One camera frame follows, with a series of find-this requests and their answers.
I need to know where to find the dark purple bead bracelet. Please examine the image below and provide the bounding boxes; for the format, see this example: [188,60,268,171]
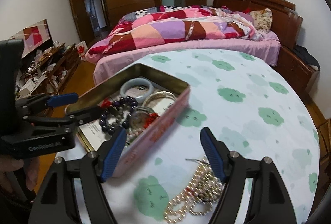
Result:
[99,96,140,136]

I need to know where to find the pearl necklace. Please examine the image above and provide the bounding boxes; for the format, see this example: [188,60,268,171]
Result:
[163,166,223,223]

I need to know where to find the gold bead chain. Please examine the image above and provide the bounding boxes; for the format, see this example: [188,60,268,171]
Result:
[189,156,224,204]

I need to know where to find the person's left hand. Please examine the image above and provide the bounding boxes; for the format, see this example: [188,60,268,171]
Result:
[0,155,41,193]

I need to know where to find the wooden tv cabinet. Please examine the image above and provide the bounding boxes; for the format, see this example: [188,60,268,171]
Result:
[16,44,81,100]

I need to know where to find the pink bed sheet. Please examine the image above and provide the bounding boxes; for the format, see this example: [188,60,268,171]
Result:
[85,33,281,85]

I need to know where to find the silver wrist watch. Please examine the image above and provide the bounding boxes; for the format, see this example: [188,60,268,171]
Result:
[129,107,154,129]

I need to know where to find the pale jade bangle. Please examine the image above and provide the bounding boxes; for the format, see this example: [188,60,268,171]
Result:
[120,78,154,104]

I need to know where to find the red and white paper bag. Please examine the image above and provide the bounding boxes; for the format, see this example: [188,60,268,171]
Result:
[75,41,88,61]

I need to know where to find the flat television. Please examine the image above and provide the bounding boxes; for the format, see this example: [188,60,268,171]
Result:
[10,19,51,58]

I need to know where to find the pink metal tin box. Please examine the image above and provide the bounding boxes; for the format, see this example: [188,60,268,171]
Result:
[65,64,190,177]

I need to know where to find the silver bangle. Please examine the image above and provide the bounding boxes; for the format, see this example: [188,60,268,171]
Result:
[141,90,177,110]

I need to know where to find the green cloud tablecloth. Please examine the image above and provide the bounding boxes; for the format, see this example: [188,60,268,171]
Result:
[103,50,319,223]

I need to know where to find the patchwork quilt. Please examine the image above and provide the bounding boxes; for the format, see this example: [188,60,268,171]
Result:
[88,6,263,58]

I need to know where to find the wooden nightstand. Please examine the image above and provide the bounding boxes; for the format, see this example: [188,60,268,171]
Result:
[274,46,320,98]

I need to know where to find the dark clothes on nightstand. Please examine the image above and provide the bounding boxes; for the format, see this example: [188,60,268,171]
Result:
[293,45,320,71]

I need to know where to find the wooden headboard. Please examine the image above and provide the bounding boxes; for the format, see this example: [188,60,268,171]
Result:
[211,0,304,50]

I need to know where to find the floral pillow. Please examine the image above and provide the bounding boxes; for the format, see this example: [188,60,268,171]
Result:
[250,8,273,32]

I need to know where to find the grey wooden bead bracelet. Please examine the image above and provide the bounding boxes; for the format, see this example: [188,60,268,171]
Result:
[110,107,135,126]

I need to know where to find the pink white bead bracelet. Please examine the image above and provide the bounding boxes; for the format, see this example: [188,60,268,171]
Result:
[126,126,148,143]

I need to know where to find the red coral bracelet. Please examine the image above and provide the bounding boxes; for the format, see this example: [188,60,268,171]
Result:
[143,112,161,130]

